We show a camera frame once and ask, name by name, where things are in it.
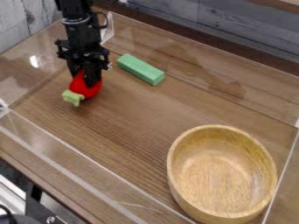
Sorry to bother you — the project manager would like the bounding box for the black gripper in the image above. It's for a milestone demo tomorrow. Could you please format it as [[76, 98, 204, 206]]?
[[55, 17, 111, 88]]

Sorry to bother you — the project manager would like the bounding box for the red plush strawberry toy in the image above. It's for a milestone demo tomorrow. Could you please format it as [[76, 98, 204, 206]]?
[[61, 70, 103, 107]]

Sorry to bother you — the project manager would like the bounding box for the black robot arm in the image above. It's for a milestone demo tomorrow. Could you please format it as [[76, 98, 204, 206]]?
[[55, 0, 111, 88]]

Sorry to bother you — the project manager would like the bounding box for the green rectangular block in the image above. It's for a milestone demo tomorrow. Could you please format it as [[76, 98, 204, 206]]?
[[116, 53, 164, 86]]

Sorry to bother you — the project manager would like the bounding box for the wooden bowl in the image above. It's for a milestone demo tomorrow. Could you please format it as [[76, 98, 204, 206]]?
[[167, 124, 277, 224]]

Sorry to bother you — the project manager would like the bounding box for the clear acrylic tray wall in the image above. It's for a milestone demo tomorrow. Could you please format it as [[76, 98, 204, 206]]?
[[0, 16, 299, 224]]

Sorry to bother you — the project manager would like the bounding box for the black metal table bracket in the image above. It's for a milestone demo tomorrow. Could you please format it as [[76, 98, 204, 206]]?
[[24, 184, 68, 224]]

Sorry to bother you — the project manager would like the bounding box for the black cable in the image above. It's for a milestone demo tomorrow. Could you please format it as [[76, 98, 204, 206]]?
[[0, 203, 18, 224]]

